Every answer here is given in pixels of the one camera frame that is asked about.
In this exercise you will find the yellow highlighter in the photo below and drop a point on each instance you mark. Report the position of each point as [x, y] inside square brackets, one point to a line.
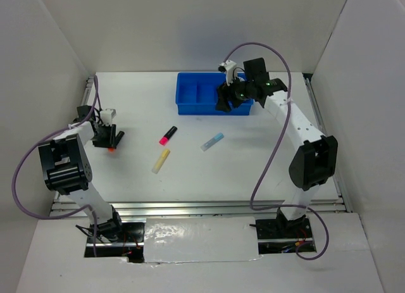
[159, 163]

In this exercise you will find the light blue highlighter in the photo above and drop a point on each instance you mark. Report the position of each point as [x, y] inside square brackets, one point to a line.
[208, 144]

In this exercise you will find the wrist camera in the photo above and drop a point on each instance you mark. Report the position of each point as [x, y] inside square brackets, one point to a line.
[106, 116]
[228, 67]

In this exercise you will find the white foil sheet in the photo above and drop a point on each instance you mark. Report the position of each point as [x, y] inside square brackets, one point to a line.
[195, 240]

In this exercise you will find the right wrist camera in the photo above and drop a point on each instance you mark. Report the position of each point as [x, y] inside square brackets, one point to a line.
[228, 67]

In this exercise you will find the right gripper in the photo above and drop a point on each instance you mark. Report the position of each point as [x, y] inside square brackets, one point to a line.
[223, 92]

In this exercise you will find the blue plastic divided bin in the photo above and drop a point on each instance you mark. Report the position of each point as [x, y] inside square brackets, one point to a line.
[196, 95]

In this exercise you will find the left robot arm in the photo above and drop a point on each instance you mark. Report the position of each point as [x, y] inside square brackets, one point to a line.
[67, 170]

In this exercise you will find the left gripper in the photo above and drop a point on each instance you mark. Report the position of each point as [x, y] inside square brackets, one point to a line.
[111, 141]

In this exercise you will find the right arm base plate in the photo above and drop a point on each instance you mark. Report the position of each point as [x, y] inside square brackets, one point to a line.
[273, 239]

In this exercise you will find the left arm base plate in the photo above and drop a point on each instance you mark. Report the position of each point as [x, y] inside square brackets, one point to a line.
[129, 244]

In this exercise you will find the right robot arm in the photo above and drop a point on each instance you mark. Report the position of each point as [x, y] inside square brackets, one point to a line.
[315, 159]

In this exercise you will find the pink highlighter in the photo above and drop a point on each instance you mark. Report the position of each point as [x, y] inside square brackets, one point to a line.
[167, 136]

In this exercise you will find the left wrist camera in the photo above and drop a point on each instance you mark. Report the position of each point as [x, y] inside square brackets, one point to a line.
[106, 116]

